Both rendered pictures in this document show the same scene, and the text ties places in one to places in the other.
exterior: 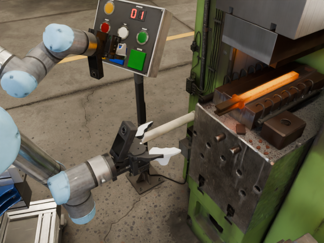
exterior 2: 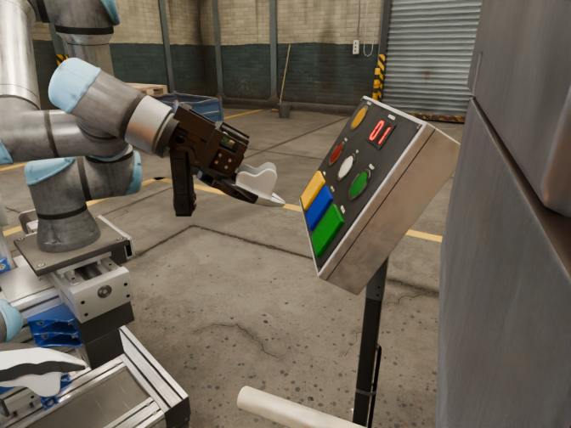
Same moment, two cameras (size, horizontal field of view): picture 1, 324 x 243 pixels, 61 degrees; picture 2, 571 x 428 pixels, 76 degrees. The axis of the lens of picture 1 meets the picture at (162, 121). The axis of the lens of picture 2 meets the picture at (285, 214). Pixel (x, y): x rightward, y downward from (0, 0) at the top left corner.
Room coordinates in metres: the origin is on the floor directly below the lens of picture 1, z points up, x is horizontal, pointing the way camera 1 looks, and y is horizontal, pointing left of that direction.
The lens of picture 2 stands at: (0.68, -0.32, 1.29)
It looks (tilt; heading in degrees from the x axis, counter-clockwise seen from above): 24 degrees down; 56
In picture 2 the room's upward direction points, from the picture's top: straight up
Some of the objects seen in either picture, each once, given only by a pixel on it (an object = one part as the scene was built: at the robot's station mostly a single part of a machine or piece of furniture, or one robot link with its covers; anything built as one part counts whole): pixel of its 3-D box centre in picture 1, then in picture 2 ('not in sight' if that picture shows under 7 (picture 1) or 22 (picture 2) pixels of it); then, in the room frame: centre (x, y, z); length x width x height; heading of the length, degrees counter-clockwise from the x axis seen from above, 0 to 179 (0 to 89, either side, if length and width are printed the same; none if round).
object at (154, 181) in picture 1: (144, 173); not in sight; (1.22, 0.12, 0.05); 0.22 x 0.22 x 0.09; 34
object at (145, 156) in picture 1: (148, 154); not in sight; (0.53, 0.04, 1.00); 0.09 x 0.05 x 0.02; 88
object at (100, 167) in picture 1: (100, 170); not in sight; (0.48, 0.17, 0.98); 0.08 x 0.05 x 0.08; 34
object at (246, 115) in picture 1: (270, 88); not in sight; (0.91, -0.43, 0.96); 0.42 x 0.20 x 0.09; 124
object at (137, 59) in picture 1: (137, 60); (329, 231); (1.06, 0.10, 1.01); 0.07 x 0.05 x 0.07; 59
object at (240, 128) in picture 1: (240, 129); not in sight; (0.71, -0.28, 0.92); 0.04 x 0.03 x 0.01; 171
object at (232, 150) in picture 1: (234, 150); not in sight; (0.66, -0.25, 0.87); 0.04 x 0.03 x 0.03; 124
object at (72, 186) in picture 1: (72, 183); not in sight; (0.44, 0.23, 0.98); 0.11 x 0.08 x 0.09; 124
